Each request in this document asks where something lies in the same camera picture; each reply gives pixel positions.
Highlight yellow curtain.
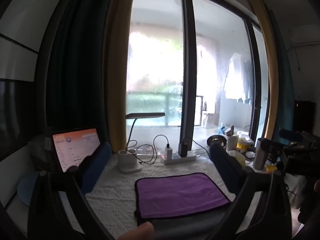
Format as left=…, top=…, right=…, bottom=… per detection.
left=249, top=0, right=280, bottom=141
left=103, top=0, right=138, bottom=155

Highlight teal curtain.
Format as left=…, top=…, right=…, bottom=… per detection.
left=264, top=2, right=296, bottom=142

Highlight blue round disc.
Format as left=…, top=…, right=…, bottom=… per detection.
left=17, top=171, right=41, bottom=207

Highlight white bottle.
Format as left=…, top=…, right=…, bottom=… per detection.
left=226, top=133, right=240, bottom=152

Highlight white power strip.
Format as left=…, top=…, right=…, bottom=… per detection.
left=161, top=151, right=197, bottom=165

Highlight white textured tablecloth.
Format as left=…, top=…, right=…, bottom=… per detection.
left=60, top=152, right=263, bottom=239

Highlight dark green curtain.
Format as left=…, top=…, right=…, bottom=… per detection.
left=46, top=0, right=118, bottom=143

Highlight white air conditioner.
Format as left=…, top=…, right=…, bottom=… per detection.
left=288, top=23, right=320, bottom=47

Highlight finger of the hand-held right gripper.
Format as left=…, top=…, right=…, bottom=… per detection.
left=260, top=138, right=284, bottom=164
left=279, top=129, right=303, bottom=141

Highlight dark window frame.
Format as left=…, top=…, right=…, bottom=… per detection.
left=125, top=0, right=272, bottom=156

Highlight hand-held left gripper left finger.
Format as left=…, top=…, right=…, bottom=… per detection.
left=27, top=141, right=115, bottom=240

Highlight black charging cable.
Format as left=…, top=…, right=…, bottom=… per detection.
left=127, top=134, right=171, bottom=166

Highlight black adapter cable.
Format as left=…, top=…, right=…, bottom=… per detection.
left=184, top=137, right=209, bottom=154

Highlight black box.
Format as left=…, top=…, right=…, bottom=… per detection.
left=293, top=100, right=317, bottom=133

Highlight yellow box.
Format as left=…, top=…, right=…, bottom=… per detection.
left=236, top=139, right=255, bottom=153

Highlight black tablet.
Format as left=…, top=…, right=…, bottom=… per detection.
left=51, top=127, right=102, bottom=173

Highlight purple towel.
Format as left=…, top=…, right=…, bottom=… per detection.
left=134, top=172, right=231, bottom=228

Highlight person's left hand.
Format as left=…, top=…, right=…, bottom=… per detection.
left=118, top=222, right=155, bottom=240

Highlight white desk lamp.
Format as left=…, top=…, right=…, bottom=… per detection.
left=117, top=112, right=165, bottom=173

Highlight silver tumbler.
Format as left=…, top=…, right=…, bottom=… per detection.
left=252, top=138, right=270, bottom=170

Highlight hanging white clothes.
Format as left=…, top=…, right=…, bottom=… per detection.
left=223, top=52, right=255, bottom=103

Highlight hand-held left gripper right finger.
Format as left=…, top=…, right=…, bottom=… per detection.
left=209, top=142, right=293, bottom=240

